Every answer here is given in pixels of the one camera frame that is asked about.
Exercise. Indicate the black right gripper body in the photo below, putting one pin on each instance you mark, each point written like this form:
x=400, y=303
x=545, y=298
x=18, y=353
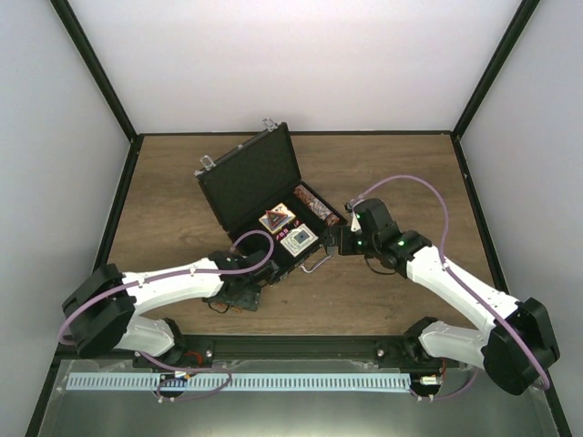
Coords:
x=349, y=248

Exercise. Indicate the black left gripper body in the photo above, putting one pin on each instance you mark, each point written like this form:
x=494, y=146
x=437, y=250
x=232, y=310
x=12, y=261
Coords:
x=248, y=301

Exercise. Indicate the white playing card deck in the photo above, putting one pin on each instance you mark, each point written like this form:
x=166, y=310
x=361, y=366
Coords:
x=298, y=240

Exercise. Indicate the red black triangular card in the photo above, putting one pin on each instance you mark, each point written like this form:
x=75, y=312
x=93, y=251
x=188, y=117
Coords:
x=274, y=218

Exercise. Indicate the black poker set case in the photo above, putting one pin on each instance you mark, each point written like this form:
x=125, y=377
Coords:
x=257, y=175

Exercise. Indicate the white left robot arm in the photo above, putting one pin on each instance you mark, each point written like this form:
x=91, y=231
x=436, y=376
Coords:
x=107, y=311

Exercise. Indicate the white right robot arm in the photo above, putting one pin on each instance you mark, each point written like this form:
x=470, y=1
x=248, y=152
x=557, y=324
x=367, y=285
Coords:
x=513, y=341

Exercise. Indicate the row of poker chips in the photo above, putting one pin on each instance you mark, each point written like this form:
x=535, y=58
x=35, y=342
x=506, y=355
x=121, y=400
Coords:
x=316, y=206

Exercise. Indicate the red dice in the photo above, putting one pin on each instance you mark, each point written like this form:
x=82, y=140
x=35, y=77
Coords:
x=284, y=231

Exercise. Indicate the chrome case handle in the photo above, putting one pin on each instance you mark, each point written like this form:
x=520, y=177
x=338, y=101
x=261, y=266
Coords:
x=310, y=269

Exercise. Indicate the light blue slotted rail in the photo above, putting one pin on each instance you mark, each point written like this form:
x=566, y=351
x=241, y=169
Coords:
x=383, y=382

